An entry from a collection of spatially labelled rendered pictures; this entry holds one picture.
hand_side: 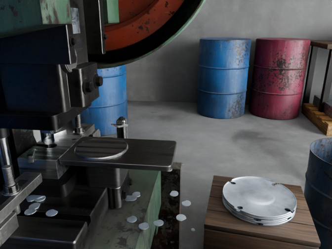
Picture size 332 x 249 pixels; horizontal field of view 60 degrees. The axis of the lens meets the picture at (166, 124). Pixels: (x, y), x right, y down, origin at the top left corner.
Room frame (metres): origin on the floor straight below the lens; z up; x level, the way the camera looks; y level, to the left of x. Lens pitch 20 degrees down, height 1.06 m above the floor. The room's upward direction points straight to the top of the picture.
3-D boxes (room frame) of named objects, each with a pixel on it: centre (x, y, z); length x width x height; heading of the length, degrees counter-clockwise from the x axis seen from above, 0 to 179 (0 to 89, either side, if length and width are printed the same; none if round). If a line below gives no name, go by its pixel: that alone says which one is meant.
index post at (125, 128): (0.80, 0.13, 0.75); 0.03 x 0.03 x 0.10; 83
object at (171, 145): (0.62, 0.10, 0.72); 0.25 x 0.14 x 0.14; 83
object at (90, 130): (0.81, 0.26, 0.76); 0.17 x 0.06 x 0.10; 173
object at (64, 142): (0.64, 0.27, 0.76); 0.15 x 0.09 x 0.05; 173
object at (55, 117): (0.64, 0.28, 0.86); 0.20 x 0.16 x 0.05; 173
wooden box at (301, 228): (1.02, -0.38, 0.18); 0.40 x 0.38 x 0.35; 76
